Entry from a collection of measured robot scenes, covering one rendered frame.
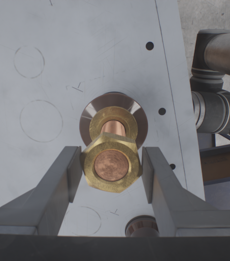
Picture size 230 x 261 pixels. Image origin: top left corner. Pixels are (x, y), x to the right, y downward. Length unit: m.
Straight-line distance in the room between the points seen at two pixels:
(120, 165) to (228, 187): 1.01
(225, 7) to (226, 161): 1.24
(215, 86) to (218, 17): 1.31
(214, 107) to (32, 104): 0.40
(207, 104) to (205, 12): 1.47
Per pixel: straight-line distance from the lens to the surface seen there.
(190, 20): 1.86
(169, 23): 0.37
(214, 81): 0.69
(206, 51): 0.63
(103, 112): 0.24
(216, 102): 0.52
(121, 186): 0.16
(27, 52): 0.38
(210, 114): 0.50
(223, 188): 1.13
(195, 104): 0.49
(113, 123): 0.22
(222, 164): 1.36
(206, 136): 1.84
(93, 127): 0.25
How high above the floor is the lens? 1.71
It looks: 74 degrees down
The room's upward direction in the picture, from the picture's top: 179 degrees counter-clockwise
